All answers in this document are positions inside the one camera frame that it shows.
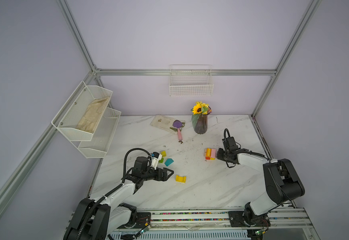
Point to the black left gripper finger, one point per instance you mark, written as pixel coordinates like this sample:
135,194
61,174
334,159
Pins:
166,172
164,177

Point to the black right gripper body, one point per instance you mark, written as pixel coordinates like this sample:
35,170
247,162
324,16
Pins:
222,154

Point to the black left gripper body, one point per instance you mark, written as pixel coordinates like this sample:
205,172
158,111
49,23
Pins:
150,174

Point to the pink rectangular block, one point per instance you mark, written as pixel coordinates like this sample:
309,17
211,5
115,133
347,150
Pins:
213,153

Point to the yellow cube block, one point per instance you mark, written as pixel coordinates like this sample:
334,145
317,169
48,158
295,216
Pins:
163,153

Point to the orange cylinder block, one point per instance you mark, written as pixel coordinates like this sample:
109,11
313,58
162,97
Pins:
208,152

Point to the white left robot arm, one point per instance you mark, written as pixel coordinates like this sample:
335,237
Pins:
95,219

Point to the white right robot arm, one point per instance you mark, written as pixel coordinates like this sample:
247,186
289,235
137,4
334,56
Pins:
282,182

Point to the teal wedge block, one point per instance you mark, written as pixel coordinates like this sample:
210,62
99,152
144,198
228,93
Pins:
168,162

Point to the yellow arch block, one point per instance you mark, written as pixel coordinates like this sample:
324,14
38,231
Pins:
180,179

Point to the purple glass vase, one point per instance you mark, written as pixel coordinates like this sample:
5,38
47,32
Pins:
200,123

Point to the white mesh lower shelf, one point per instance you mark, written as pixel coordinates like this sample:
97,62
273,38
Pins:
99,145

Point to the white mesh shelf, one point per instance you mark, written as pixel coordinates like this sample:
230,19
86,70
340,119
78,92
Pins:
99,145
68,117

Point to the yellow sunflower bouquet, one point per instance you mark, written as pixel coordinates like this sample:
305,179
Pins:
201,108

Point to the white mesh upper shelf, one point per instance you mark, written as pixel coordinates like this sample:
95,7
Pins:
68,117

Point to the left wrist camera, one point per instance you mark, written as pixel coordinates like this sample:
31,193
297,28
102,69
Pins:
155,158

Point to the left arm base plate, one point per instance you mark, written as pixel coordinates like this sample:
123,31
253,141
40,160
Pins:
138,220

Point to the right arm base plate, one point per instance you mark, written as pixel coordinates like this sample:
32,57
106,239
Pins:
247,219

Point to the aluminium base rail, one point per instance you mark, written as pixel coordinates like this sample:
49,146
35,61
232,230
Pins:
291,223

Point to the white wire wall basket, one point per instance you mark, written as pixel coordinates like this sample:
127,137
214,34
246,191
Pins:
190,81

